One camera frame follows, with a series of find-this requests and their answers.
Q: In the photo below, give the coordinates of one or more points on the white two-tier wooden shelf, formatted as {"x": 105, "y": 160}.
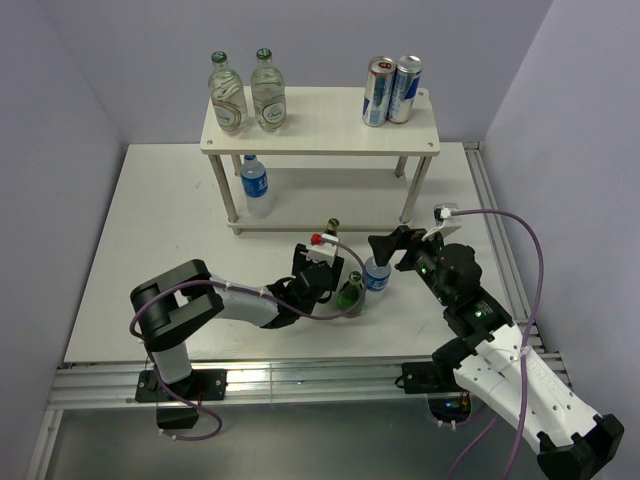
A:
{"x": 327, "y": 163}

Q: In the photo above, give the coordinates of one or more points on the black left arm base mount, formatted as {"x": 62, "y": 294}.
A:
{"x": 200, "y": 386}

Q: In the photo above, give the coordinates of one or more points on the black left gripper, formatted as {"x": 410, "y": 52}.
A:
{"x": 300, "y": 259}

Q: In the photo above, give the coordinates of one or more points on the green glass Perrier bottle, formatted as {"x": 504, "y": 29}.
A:
{"x": 331, "y": 228}
{"x": 350, "y": 300}

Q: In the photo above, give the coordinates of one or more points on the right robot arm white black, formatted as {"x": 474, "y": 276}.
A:
{"x": 487, "y": 358}

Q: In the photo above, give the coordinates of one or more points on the clear Chang soda water bottle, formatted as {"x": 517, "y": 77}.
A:
{"x": 268, "y": 93}
{"x": 227, "y": 95}

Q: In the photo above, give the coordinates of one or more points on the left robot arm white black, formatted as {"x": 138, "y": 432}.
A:
{"x": 176, "y": 304}

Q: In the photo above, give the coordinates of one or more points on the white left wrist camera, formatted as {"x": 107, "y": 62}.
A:
{"x": 322, "y": 248}

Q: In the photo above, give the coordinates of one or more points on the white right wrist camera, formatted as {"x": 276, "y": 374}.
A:
{"x": 445, "y": 221}

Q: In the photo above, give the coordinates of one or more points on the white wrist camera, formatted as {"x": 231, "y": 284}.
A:
{"x": 445, "y": 221}
{"x": 322, "y": 248}

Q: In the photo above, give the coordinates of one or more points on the Pocari Sweat plastic bottle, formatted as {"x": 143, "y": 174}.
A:
{"x": 255, "y": 184}
{"x": 377, "y": 276}

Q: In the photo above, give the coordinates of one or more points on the aluminium extrusion frame rail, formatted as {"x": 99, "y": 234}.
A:
{"x": 111, "y": 386}

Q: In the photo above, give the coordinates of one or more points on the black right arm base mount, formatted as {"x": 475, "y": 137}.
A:
{"x": 447, "y": 401}

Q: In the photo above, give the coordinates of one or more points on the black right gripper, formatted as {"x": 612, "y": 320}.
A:
{"x": 384, "y": 245}

